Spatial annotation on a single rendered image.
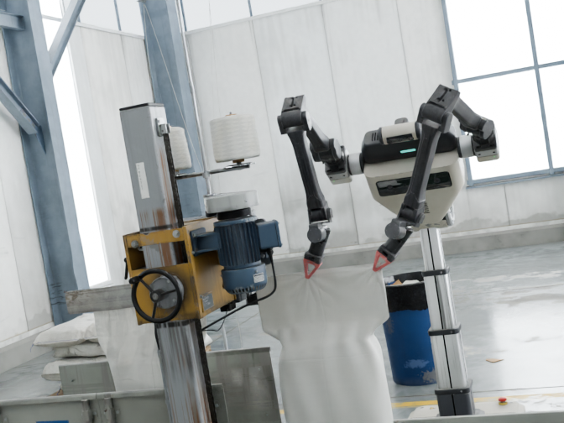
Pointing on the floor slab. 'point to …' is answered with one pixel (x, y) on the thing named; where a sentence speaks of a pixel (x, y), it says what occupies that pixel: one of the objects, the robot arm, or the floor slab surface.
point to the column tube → (187, 362)
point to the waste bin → (409, 331)
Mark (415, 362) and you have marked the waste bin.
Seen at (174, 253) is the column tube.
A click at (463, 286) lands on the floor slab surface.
